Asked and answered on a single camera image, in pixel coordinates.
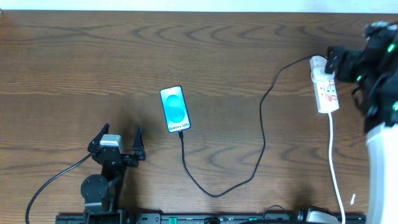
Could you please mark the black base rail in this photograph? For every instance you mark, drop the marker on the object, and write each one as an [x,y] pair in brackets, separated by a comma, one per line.
[273,214]

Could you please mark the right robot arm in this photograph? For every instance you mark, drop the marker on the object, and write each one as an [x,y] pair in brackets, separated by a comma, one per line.
[374,71]

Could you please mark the blue Samsung Galaxy smartphone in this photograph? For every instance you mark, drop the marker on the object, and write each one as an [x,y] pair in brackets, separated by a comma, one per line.
[175,109]

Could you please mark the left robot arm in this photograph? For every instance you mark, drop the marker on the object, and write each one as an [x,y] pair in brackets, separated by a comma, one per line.
[102,191]

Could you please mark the white USB charger plug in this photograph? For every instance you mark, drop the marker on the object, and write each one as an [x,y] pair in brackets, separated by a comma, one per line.
[318,64]

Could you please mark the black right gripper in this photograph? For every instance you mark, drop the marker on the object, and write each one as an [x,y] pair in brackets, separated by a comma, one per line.
[343,62]

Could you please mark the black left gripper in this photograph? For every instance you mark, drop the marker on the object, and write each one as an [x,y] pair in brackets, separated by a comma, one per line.
[125,157]

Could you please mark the white power strip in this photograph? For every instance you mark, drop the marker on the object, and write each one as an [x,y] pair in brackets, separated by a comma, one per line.
[325,91]

